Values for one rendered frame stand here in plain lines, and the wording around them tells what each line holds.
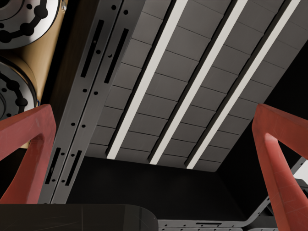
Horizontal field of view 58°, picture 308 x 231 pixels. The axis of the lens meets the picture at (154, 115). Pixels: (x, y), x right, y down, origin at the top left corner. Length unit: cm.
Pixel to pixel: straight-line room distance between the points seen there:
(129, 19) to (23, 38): 11
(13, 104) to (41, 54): 6
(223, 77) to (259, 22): 8
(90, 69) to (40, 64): 12
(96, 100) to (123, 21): 7
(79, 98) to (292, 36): 30
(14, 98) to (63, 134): 8
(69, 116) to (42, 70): 10
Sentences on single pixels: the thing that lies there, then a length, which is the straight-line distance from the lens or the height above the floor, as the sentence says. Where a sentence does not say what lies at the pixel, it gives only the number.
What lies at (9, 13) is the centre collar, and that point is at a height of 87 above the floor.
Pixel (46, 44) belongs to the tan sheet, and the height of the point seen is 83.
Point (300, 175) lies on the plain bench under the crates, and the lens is 97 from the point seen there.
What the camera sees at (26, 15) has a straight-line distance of 27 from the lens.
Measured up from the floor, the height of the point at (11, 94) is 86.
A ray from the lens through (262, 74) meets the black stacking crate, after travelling 43.
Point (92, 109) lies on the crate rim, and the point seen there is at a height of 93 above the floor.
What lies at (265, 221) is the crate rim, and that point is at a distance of 53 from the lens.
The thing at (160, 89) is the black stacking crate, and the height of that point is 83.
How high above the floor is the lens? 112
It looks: 51 degrees down
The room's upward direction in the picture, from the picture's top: 153 degrees clockwise
